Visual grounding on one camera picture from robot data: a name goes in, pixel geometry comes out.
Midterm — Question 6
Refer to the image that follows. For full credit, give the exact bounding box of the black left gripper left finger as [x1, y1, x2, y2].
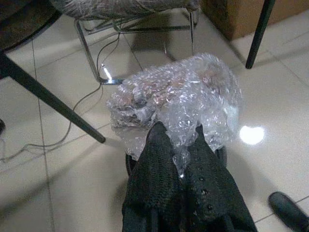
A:
[122, 121, 186, 232]

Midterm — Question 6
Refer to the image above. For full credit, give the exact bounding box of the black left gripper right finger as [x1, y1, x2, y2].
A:
[183, 125, 258, 232]

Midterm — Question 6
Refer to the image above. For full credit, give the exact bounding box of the clear bubble wrap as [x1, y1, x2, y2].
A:
[105, 52, 243, 180]

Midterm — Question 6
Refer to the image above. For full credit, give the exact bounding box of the round dark rubbish bin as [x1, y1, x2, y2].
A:
[125, 145, 228, 177]

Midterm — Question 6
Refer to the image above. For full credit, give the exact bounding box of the black robot foot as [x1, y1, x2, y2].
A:
[268, 191, 309, 232]

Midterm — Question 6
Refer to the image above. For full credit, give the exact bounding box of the large brown cardboard box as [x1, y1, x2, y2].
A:
[201, 0, 309, 42]

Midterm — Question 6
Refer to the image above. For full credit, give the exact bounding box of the thin grey floor cable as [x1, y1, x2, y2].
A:
[0, 31, 122, 163]

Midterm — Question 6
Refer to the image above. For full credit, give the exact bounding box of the grey chrome frame chair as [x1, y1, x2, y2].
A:
[49, 0, 202, 86]

